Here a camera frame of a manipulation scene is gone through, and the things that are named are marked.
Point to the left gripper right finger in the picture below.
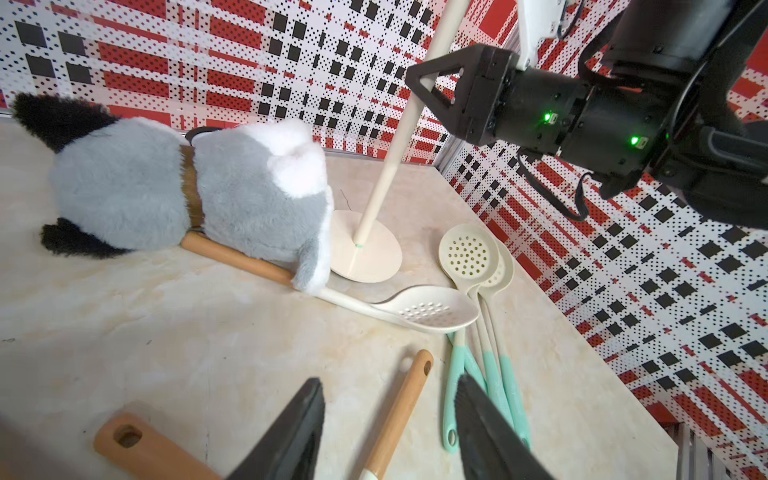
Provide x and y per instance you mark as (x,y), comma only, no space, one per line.
(489,447)

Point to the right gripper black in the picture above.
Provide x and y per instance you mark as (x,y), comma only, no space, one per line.
(479,96)

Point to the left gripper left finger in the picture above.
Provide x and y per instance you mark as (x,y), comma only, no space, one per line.
(290,447)

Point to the skimmer wooden handle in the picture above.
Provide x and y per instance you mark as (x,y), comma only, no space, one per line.
(398,416)
(136,447)

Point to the cream utensil rack stand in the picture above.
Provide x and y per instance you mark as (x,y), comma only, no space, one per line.
(363,249)

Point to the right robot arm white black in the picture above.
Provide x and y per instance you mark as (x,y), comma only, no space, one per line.
(650,98)

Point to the grey white plush toy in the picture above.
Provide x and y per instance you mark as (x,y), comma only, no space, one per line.
(128,184)

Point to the cream skimmer green handle near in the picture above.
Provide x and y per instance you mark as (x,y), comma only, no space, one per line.
(471,366)

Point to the cream skimmer green handle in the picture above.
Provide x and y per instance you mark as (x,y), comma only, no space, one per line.
(468,256)
(471,366)
(488,290)

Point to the slotted spoon wooden handle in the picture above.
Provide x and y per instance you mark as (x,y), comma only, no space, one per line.
(423,308)

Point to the cream skimmer green handle far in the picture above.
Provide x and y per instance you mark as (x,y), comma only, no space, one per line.
(468,256)

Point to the cream skimmer green handle middle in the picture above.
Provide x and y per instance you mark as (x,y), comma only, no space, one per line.
(488,290)

